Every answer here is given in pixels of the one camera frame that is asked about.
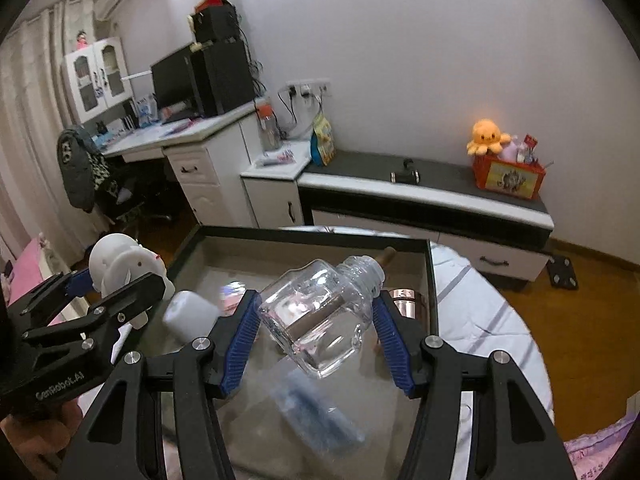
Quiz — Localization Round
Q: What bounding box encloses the lilac patterned quilt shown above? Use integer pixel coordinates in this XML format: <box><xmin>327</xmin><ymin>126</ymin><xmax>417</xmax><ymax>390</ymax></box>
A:
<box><xmin>562</xmin><ymin>417</ymin><xmax>636</xmax><ymax>480</ymax></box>

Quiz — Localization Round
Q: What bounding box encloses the black office chair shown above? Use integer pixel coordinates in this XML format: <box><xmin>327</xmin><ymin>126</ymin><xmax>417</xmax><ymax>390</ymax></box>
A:
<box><xmin>92</xmin><ymin>160</ymin><xmax>173</xmax><ymax>223</ymax></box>

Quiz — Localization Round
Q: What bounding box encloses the grey patterned jacket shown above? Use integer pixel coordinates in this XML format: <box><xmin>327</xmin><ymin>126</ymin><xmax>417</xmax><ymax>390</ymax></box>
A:
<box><xmin>56</xmin><ymin>125</ymin><xmax>108</xmax><ymax>211</ymax></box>

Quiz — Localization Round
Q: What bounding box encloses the white desk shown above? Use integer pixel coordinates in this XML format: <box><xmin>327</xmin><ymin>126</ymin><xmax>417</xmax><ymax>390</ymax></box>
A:
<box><xmin>100</xmin><ymin>105</ymin><xmax>266</xmax><ymax>226</ymax></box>

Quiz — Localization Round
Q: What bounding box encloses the colourful snack bag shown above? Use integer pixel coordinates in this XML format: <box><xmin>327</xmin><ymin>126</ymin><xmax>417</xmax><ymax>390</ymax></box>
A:
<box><xmin>310</xmin><ymin>112</ymin><xmax>337</xmax><ymax>167</ymax></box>

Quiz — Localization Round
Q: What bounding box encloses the black computer monitor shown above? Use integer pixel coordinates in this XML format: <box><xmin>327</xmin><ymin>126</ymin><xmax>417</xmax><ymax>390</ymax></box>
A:
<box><xmin>150</xmin><ymin>51</ymin><xmax>197</xmax><ymax>111</ymax></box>

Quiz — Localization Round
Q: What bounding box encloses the white wall power outlet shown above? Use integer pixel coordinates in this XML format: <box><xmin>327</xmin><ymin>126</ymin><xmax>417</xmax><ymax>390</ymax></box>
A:
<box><xmin>286</xmin><ymin>77</ymin><xmax>332</xmax><ymax>95</ymax></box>

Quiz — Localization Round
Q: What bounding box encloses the black speaker box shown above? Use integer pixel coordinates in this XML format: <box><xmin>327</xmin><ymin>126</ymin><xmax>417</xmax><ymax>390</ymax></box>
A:
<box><xmin>192</xmin><ymin>4</ymin><xmax>238</xmax><ymax>46</ymax></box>

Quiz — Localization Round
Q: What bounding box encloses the small black cylinder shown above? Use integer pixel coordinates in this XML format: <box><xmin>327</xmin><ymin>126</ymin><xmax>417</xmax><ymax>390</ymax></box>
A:
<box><xmin>391</xmin><ymin>158</ymin><xmax>420</xmax><ymax>184</ymax></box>

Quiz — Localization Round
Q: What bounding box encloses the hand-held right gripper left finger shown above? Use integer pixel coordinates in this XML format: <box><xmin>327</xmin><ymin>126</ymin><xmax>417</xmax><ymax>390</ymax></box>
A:
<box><xmin>60</xmin><ymin>290</ymin><xmax>263</xmax><ymax>480</ymax></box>

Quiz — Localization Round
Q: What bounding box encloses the clear glass bottle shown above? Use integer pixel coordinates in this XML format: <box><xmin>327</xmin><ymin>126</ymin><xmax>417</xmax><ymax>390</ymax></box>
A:
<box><xmin>257</xmin><ymin>255</ymin><xmax>387</xmax><ymax>380</ymax></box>

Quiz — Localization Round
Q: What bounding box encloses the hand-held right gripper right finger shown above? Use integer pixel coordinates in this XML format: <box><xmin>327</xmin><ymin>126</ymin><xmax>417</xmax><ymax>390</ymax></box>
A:
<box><xmin>372</xmin><ymin>290</ymin><xmax>568</xmax><ymax>480</ymax></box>

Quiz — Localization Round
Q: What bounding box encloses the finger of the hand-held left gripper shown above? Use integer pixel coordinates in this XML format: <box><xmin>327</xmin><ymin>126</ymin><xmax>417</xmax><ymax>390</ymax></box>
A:
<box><xmin>22</xmin><ymin>272</ymin><xmax>174</xmax><ymax>361</ymax></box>
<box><xmin>5</xmin><ymin>268</ymin><xmax>99</xmax><ymax>325</ymax></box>

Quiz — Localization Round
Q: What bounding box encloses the pink blanket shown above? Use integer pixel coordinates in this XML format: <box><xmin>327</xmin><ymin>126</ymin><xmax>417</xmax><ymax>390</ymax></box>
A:
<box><xmin>0</xmin><ymin>237</ymin><xmax>56</xmax><ymax>311</ymax></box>

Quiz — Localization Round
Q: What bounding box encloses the white glass-door cabinet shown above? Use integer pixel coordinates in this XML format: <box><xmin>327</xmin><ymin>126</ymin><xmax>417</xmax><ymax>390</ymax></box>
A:
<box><xmin>61</xmin><ymin>36</ymin><xmax>135</xmax><ymax>123</ymax></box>

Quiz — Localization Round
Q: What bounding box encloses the blue white carton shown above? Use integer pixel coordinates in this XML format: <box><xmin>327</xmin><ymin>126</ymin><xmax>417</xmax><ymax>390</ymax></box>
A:
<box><xmin>135</xmin><ymin>96</ymin><xmax>158</xmax><ymax>126</ymax></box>

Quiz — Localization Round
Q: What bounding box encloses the black computer tower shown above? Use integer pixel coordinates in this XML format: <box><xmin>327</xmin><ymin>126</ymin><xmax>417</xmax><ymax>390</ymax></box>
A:
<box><xmin>190</xmin><ymin>39</ymin><xmax>256</xmax><ymax>117</ymax></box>

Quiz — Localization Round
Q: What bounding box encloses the black and white TV stand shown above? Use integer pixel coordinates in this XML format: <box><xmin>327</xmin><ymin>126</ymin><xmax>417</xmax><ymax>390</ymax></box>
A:
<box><xmin>297</xmin><ymin>150</ymin><xmax>556</xmax><ymax>291</ymax></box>

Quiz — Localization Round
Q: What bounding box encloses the person's left hand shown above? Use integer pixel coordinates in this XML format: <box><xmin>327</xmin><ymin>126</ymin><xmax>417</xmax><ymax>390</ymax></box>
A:
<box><xmin>0</xmin><ymin>400</ymin><xmax>83</xmax><ymax>480</ymax></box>

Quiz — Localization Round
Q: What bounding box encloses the pink box with black rim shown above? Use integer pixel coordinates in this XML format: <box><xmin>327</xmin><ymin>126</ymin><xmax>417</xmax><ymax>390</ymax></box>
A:
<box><xmin>107</xmin><ymin>225</ymin><xmax>441</xmax><ymax>480</ymax></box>

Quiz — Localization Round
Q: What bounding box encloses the white round figure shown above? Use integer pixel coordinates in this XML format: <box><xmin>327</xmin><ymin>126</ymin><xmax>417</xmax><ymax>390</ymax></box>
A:
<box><xmin>89</xmin><ymin>232</ymin><xmax>168</xmax><ymax>329</ymax></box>

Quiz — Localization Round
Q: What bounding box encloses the cream curtain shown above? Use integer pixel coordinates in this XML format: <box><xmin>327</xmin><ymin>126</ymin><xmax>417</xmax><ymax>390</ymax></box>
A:
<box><xmin>0</xmin><ymin>2</ymin><xmax>101</xmax><ymax>266</ymax></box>

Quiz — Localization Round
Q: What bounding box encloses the rose gold bottle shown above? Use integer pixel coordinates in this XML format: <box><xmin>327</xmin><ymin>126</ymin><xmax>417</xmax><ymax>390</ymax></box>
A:
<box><xmin>387</xmin><ymin>287</ymin><xmax>427</xmax><ymax>347</ymax></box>

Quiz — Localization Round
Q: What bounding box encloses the white plastic cup-shaped toy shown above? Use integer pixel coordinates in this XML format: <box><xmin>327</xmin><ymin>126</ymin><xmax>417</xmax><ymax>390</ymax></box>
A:
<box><xmin>164</xmin><ymin>291</ymin><xmax>219</xmax><ymax>339</ymax></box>

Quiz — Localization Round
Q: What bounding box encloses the red storage box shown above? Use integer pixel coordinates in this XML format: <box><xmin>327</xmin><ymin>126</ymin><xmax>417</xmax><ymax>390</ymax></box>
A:
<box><xmin>472</xmin><ymin>152</ymin><xmax>547</xmax><ymax>201</ymax></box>

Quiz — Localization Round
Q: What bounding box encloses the orange-capped water bottle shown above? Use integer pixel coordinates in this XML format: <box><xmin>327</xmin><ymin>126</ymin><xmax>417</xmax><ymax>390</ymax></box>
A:
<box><xmin>255</xmin><ymin>97</ymin><xmax>282</xmax><ymax>153</ymax></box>

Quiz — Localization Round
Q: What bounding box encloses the black power cable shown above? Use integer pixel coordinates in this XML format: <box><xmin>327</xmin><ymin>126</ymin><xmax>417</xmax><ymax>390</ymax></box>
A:
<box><xmin>277</xmin><ymin>87</ymin><xmax>297</xmax><ymax>141</ymax></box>

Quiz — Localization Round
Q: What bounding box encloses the blue translucent bottle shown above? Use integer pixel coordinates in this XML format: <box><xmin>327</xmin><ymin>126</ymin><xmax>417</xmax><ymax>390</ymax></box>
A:
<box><xmin>272</xmin><ymin>370</ymin><xmax>366</xmax><ymax>456</ymax></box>

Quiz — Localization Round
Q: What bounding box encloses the pink patterned pouch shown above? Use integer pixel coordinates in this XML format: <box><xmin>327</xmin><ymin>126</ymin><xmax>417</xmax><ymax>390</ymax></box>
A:
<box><xmin>257</xmin><ymin>147</ymin><xmax>297</xmax><ymax>167</ymax></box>

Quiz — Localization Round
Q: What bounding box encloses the black floor scale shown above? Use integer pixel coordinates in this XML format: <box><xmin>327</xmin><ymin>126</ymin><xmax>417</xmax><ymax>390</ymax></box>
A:
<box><xmin>547</xmin><ymin>256</ymin><xmax>581</xmax><ymax>290</ymax></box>

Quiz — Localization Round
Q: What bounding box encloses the small white cabinet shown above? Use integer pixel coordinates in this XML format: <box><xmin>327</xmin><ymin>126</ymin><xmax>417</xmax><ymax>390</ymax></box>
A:
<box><xmin>240</xmin><ymin>140</ymin><xmax>313</xmax><ymax>228</ymax></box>

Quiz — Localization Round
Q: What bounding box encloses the orange octopus plush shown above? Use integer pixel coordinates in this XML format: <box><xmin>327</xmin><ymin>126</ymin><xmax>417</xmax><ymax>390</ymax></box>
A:
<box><xmin>466</xmin><ymin>118</ymin><xmax>512</xmax><ymax>157</ymax></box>

